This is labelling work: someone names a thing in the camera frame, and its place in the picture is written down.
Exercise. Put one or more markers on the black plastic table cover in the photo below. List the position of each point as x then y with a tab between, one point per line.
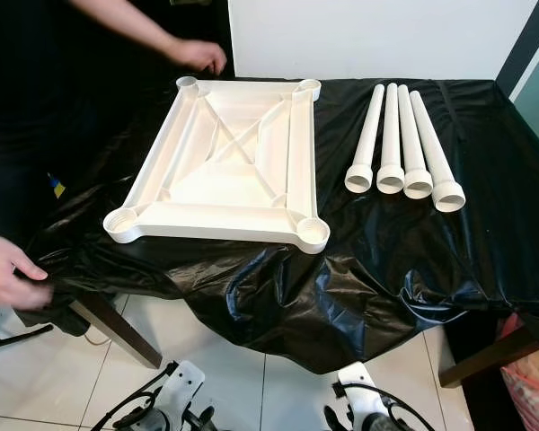
395	269

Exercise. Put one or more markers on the white plastic table top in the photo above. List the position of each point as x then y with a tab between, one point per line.
220	206

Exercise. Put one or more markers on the white plastic table leg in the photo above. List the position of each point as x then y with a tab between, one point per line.
433	153
366	135
410	144
392	135

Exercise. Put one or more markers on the person's left forearm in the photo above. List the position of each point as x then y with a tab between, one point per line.
121	20

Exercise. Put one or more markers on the person's right hand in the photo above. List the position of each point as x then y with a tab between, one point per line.
4	269

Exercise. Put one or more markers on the person's left hand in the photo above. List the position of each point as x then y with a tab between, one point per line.
198	56

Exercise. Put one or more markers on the brown wooden table leg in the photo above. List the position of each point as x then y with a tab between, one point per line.
121	330

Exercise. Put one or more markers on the black tripod leg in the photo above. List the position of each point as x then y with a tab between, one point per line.
18	335

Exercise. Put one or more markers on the person's black clothed torso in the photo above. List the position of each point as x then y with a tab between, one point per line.
18	108

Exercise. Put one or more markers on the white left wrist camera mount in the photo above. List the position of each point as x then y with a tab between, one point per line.
189	382

